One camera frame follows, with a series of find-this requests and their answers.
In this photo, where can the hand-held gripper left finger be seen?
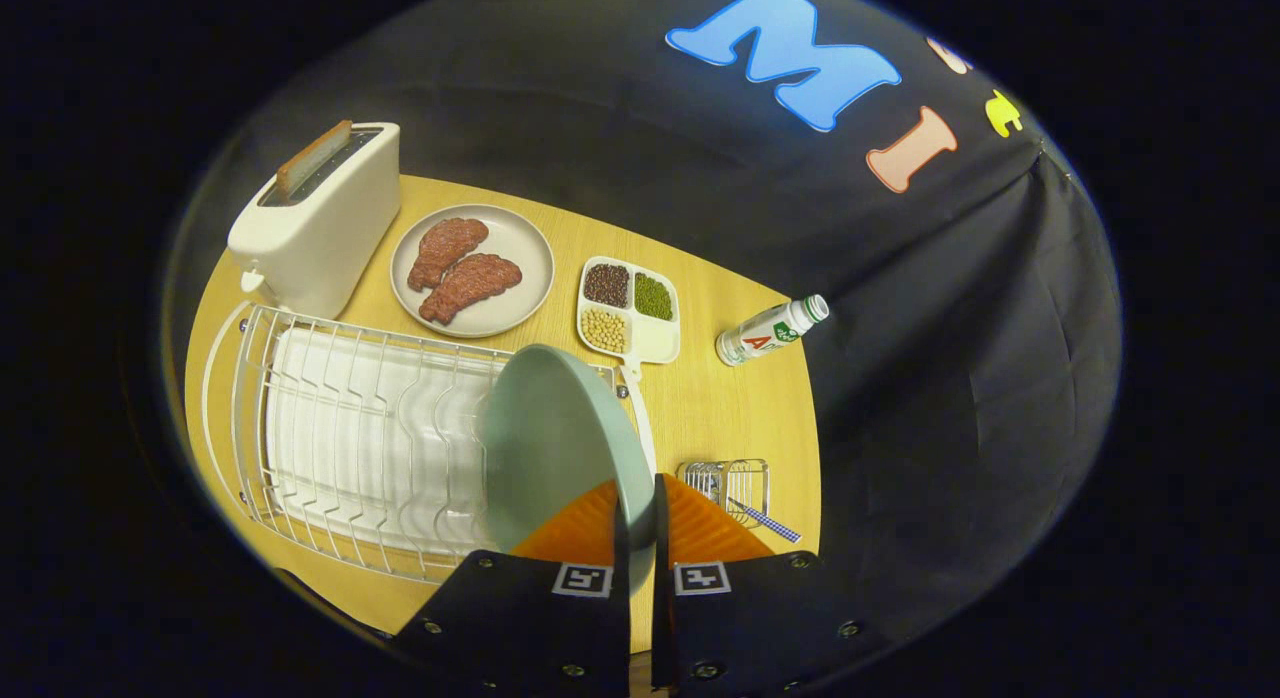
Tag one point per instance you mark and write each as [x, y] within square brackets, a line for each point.
[530, 628]

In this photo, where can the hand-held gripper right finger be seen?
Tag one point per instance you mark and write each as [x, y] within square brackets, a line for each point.
[750, 628]

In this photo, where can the pale green plate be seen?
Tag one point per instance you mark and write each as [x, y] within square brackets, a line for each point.
[555, 438]

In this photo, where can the beige round plate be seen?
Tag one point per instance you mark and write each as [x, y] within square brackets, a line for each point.
[520, 238]

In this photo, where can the white green label bottle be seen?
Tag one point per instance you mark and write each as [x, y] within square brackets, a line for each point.
[765, 333]

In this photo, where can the white divided tray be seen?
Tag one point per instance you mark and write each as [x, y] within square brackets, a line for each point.
[655, 343]

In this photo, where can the pile of yellow beans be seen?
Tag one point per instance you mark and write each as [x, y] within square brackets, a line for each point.
[604, 330]

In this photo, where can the black backdrop cloth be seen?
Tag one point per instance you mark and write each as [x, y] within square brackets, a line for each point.
[950, 378]

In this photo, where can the pile of green beans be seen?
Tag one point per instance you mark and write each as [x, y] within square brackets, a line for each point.
[654, 296]

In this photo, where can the brown meat piece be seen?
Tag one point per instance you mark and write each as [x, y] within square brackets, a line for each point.
[470, 286]
[445, 250]

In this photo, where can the pile of dark beans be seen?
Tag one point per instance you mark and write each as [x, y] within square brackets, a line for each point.
[607, 285]

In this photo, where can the white toaster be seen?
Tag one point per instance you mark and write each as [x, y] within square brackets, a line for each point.
[320, 238]

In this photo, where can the toast slice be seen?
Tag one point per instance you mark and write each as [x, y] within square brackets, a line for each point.
[312, 158]

